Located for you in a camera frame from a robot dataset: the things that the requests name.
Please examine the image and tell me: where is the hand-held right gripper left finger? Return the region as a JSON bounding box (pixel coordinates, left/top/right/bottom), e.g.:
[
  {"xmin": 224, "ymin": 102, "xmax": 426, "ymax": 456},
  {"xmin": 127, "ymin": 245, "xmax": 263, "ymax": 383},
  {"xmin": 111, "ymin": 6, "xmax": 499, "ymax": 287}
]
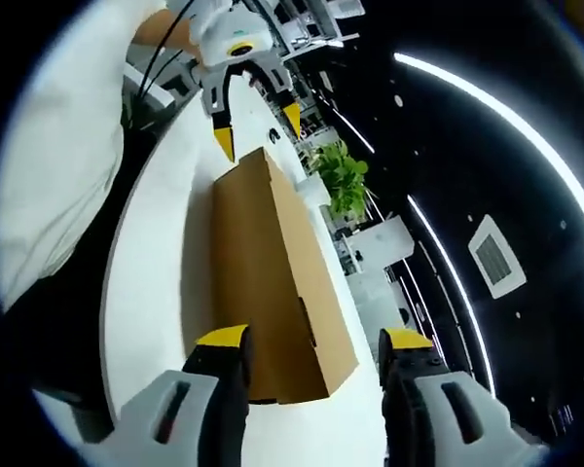
[{"xmin": 100, "ymin": 323, "xmax": 252, "ymax": 467}]

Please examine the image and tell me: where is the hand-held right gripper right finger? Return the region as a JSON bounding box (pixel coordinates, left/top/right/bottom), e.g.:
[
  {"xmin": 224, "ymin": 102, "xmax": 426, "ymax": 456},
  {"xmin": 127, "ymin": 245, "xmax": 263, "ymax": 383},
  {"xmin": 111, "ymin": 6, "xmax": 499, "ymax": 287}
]
[{"xmin": 378, "ymin": 328, "xmax": 550, "ymax": 467}]

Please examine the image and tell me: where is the brown cardboard shoe box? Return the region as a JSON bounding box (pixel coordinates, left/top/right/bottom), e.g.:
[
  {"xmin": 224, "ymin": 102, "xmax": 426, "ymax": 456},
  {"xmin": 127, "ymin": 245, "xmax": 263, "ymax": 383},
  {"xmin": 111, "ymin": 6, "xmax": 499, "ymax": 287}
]
[{"xmin": 212, "ymin": 148, "xmax": 360, "ymax": 405}]

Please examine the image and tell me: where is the potted green plant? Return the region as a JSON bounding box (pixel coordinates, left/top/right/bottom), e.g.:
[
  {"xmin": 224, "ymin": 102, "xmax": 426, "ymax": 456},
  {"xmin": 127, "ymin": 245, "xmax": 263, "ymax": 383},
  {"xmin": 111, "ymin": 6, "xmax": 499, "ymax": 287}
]
[{"xmin": 296, "ymin": 139, "xmax": 371, "ymax": 220}]

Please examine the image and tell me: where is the ceiling light strip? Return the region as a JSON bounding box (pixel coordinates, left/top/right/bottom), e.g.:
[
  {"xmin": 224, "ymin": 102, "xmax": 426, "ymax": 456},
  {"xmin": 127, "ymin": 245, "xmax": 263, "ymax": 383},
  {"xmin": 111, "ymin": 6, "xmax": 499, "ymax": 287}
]
[
  {"xmin": 393, "ymin": 52, "xmax": 584, "ymax": 273},
  {"xmin": 407, "ymin": 196, "xmax": 497, "ymax": 390}
]

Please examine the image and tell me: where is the white ceiling air vent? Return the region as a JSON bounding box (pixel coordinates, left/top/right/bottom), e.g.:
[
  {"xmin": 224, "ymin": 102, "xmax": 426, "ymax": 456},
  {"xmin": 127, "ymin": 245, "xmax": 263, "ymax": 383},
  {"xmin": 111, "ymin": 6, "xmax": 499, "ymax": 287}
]
[{"xmin": 467, "ymin": 213, "xmax": 529, "ymax": 301}]

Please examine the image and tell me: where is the white desk partition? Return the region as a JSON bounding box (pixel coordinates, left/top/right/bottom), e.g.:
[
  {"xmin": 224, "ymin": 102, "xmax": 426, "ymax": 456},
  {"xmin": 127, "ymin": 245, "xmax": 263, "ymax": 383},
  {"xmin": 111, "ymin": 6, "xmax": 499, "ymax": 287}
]
[{"xmin": 352, "ymin": 216, "xmax": 416, "ymax": 276}]

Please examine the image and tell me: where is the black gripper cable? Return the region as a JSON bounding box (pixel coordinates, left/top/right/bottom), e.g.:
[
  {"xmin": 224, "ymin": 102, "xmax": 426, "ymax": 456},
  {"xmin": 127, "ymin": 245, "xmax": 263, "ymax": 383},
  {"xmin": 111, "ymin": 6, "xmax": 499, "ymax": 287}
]
[{"xmin": 134, "ymin": 0, "xmax": 199, "ymax": 101}]

